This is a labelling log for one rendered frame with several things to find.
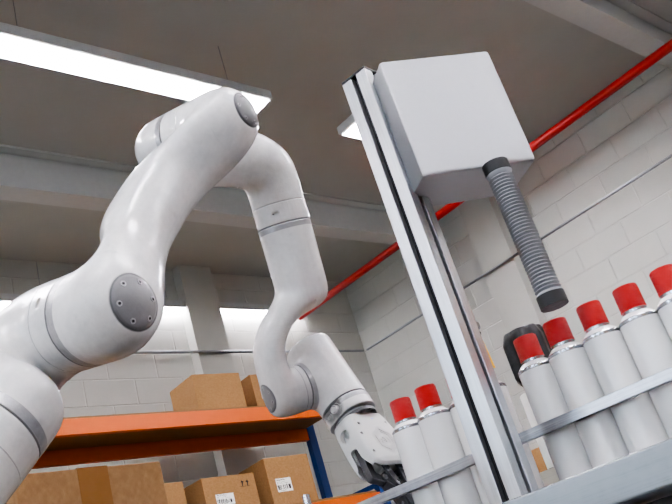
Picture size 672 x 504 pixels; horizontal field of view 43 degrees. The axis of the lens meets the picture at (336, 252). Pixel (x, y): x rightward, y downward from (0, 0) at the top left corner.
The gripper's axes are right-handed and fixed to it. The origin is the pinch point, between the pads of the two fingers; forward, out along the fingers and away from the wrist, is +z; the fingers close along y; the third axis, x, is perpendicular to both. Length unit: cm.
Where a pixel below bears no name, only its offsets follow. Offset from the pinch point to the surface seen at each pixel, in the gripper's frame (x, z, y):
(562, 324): -36.8, -0.5, -1.6
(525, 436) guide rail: -23.8, 7.4, -4.6
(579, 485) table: -52, 31, -65
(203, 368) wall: 287, -304, 307
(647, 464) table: -55, 33, -65
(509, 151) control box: -49, -20, -7
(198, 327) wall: 275, -335, 311
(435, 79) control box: -50, -34, -12
